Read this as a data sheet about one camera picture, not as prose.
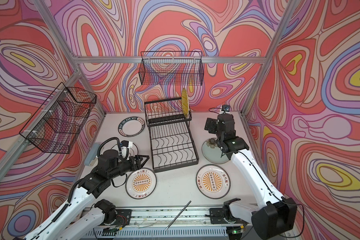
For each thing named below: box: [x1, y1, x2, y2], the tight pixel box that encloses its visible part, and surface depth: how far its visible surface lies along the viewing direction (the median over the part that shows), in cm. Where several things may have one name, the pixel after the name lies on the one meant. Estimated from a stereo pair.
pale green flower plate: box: [202, 137, 230, 164], surface depth 100 cm
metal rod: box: [164, 200, 192, 231], surface depth 76 cm
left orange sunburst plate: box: [125, 167, 157, 200], surface depth 85 cm
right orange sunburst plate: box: [196, 164, 231, 200], surface depth 86 cm
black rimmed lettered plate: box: [118, 116, 146, 138], surface depth 113 cm
